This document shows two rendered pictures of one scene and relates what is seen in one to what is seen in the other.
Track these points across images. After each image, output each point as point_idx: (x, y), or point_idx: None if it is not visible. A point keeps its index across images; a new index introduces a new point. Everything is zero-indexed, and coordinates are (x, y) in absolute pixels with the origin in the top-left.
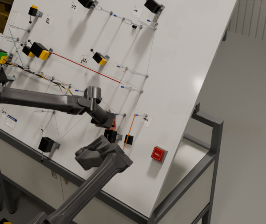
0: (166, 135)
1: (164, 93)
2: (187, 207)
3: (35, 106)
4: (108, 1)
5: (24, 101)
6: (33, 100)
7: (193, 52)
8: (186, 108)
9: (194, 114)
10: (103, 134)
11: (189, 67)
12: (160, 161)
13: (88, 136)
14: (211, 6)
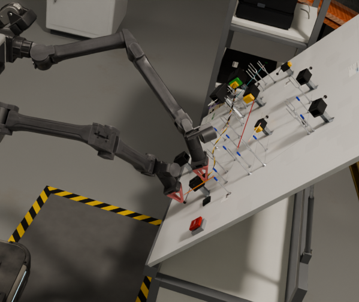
0: (216, 218)
1: (253, 186)
2: None
3: (154, 94)
4: (320, 91)
5: (148, 80)
6: (154, 86)
7: (298, 171)
8: (244, 210)
9: (299, 260)
10: (207, 184)
11: (283, 181)
12: (190, 229)
13: None
14: (349, 144)
